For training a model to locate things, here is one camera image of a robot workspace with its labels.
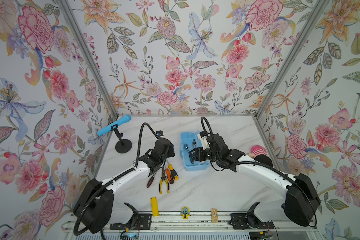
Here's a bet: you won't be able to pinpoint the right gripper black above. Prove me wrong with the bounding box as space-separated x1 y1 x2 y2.
189 146 221 164

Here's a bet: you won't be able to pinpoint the light blue plastic toolbox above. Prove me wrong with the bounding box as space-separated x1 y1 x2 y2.
180 132 210 172

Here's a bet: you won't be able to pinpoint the dark red handled pliers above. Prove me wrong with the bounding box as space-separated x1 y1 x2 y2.
147 173 156 188

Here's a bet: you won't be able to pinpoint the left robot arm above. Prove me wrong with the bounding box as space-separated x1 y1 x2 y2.
73 138 175 236

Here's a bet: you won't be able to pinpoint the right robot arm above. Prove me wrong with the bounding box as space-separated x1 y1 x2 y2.
183 132 321 228

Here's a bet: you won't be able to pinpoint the black microphone stand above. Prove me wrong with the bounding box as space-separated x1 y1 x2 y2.
113 127 133 154

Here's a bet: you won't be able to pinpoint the blue toy microphone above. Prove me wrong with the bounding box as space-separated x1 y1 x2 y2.
97 115 132 136

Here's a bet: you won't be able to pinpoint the pink striped sock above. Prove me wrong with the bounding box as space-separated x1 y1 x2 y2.
249 145 268 159

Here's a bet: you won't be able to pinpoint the tree sticker badge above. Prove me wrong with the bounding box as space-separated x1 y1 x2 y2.
181 207 191 219

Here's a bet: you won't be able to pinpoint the yellow rectangular block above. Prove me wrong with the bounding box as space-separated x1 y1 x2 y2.
151 197 160 217

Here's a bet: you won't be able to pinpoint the small wooden tag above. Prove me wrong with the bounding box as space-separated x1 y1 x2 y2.
211 209 219 223

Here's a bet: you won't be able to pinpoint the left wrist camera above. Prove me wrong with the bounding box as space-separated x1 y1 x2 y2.
156 131 164 139

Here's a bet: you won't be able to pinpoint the yellow handled pliers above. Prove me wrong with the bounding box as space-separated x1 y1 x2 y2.
159 168 170 195

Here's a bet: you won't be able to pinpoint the right black corrugated cable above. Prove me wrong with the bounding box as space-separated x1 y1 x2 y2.
200 116 318 226

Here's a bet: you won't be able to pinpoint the orange handled screwdriver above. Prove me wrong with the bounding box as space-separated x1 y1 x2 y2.
165 168 174 185

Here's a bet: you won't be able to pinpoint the aluminium front rail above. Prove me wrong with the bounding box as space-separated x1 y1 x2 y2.
61 211 319 234

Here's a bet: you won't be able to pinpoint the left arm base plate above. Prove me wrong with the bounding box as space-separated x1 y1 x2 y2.
108 203 153 231

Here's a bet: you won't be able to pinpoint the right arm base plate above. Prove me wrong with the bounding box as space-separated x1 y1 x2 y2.
228 202 274 230

